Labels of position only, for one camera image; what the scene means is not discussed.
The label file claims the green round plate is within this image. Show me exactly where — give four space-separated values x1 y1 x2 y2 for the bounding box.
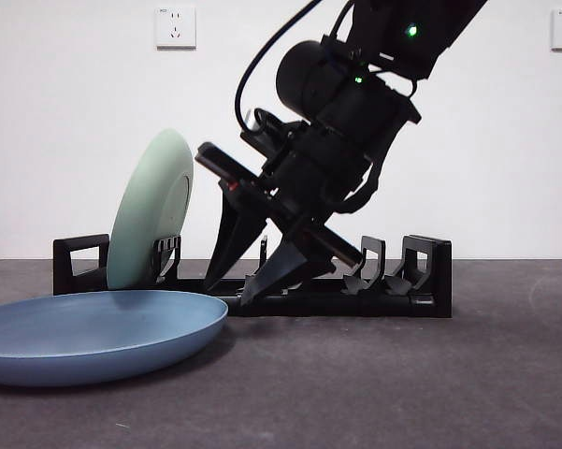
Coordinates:
106 128 195 291

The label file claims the blue round plate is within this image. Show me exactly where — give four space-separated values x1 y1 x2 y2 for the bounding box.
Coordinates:
0 289 229 387

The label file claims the black plastic plate rack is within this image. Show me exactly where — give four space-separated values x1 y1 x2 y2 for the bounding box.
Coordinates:
51 233 453 319

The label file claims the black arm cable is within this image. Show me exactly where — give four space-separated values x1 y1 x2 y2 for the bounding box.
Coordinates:
235 0 322 135

